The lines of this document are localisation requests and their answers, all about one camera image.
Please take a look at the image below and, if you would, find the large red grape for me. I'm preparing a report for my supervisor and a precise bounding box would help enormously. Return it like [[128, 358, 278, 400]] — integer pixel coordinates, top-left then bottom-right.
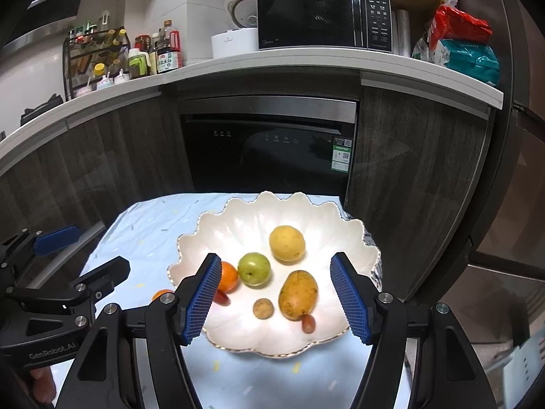
[[213, 290, 231, 306]]

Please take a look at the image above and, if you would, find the large orange mandarin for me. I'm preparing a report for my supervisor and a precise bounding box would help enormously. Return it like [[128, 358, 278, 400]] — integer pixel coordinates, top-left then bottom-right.
[[218, 261, 239, 293]]

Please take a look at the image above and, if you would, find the small red grape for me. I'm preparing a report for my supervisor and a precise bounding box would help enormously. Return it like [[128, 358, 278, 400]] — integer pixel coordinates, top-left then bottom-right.
[[301, 314, 316, 334]]

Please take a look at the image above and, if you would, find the green apple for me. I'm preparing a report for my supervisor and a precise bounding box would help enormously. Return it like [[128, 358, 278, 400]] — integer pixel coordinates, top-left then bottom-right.
[[237, 252, 271, 287]]

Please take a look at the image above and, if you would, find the brown longan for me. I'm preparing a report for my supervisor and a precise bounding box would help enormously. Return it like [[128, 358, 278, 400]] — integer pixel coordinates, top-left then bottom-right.
[[252, 298, 274, 319]]

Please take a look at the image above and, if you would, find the left human hand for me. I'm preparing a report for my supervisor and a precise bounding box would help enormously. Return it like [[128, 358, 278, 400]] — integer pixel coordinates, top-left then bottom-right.
[[30, 366, 56, 404]]

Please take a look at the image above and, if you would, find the yellow mango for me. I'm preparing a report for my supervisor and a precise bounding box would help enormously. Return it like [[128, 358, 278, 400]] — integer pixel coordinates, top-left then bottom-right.
[[278, 270, 319, 320]]

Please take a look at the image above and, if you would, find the light blue tablecloth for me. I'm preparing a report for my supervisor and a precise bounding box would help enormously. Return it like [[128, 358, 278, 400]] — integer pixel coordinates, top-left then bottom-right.
[[83, 193, 370, 408]]

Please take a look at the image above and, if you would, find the white scalloped fruit bowl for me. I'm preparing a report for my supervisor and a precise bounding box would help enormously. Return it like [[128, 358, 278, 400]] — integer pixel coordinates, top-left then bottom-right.
[[167, 191, 383, 358]]

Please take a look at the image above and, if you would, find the yellow lemon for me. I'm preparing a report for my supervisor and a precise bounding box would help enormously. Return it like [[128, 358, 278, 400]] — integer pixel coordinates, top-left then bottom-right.
[[269, 225, 306, 263]]

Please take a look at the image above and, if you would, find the black built-in dishwasher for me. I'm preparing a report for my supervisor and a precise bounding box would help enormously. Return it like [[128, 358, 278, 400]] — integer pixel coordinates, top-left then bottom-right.
[[178, 95, 358, 199]]

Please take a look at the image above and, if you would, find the black spice rack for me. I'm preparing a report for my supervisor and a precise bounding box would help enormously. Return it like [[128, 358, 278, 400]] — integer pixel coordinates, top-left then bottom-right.
[[62, 24, 130, 101]]

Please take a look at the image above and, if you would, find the green labelled white bottle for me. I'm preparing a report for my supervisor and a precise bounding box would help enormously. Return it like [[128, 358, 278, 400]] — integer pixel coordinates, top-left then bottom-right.
[[127, 48, 149, 79]]

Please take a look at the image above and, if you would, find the large soy sauce bottle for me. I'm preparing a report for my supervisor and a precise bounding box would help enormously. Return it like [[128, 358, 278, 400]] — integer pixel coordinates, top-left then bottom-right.
[[157, 19, 183, 74]]

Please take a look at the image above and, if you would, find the white round pot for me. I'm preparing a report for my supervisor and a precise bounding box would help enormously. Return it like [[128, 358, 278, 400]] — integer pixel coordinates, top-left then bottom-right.
[[211, 28, 259, 59]]

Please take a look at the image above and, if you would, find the teal snack bag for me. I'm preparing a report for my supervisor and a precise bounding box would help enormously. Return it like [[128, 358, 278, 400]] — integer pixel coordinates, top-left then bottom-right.
[[432, 39, 501, 87]]

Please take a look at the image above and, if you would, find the black microwave oven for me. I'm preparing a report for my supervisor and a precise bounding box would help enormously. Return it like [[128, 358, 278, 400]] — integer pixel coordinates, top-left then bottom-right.
[[257, 0, 393, 53]]

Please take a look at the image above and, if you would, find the red snack bag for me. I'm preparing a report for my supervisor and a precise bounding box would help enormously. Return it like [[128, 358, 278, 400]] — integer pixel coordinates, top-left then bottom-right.
[[429, 5, 493, 50]]

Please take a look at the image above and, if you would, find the white rice cooker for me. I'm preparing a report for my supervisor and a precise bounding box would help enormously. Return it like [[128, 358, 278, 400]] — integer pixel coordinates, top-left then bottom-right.
[[223, 0, 258, 29]]

